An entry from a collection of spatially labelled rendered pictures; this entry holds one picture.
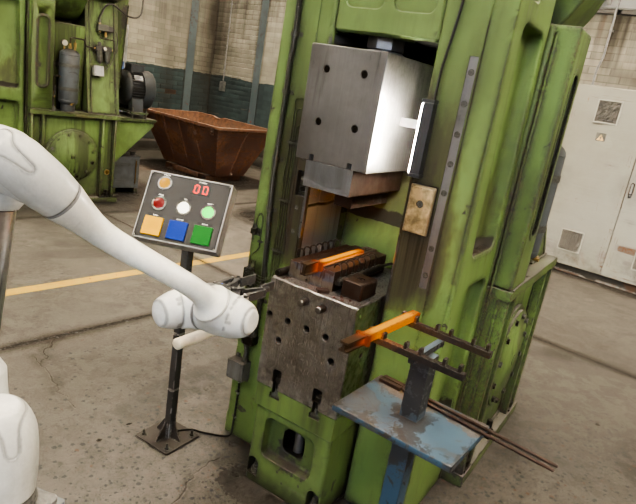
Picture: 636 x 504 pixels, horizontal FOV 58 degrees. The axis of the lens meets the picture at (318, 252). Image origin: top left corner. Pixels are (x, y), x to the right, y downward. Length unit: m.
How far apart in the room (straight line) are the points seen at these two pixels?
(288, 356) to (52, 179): 1.25
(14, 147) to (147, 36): 9.78
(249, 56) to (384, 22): 9.01
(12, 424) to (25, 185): 0.50
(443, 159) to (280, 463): 1.35
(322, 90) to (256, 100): 8.80
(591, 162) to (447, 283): 5.19
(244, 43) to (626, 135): 6.83
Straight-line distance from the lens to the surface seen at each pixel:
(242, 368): 2.61
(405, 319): 1.83
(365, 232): 2.56
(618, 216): 7.10
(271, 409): 2.38
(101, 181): 6.80
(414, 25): 2.11
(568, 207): 7.22
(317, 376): 2.19
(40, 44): 6.43
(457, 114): 2.02
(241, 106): 11.16
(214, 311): 1.45
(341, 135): 2.04
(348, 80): 2.04
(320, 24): 2.30
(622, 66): 7.83
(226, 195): 2.30
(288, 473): 2.47
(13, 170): 1.26
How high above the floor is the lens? 1.63
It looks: 16 degrees down
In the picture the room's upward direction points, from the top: 10 degrees clockwise
